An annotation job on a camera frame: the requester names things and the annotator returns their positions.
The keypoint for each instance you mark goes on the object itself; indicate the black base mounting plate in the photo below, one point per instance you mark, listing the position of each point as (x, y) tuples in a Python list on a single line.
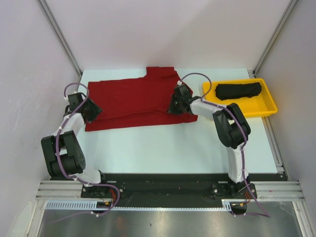
[(220, 183)]

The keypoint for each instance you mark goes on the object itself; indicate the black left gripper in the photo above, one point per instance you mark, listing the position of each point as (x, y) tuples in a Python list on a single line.
[(96, 110)]

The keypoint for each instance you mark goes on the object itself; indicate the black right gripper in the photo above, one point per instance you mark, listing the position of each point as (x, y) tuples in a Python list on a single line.
[(171, 109)]

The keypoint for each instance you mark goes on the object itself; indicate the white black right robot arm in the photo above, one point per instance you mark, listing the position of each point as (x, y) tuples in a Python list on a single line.
[(231, 126)]

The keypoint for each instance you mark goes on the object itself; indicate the white slotted cable duct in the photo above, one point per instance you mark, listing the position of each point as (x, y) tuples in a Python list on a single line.
[(85, 205)]

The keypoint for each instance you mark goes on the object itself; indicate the aluminium frame rail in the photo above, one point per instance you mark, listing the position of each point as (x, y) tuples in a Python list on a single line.
[(71, 190)]

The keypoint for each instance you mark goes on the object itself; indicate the yellow plastic tray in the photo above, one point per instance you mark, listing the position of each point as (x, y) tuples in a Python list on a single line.
[(262, 105)]

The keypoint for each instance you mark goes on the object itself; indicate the red t shirt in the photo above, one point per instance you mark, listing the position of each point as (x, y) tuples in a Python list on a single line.
[(136, 102)]

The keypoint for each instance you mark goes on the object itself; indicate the rolled black t shirt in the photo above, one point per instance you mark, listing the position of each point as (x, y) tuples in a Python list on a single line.
[(236, 91)]

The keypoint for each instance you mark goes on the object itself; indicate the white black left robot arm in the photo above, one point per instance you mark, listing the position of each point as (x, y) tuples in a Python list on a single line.
[(63, 155)]

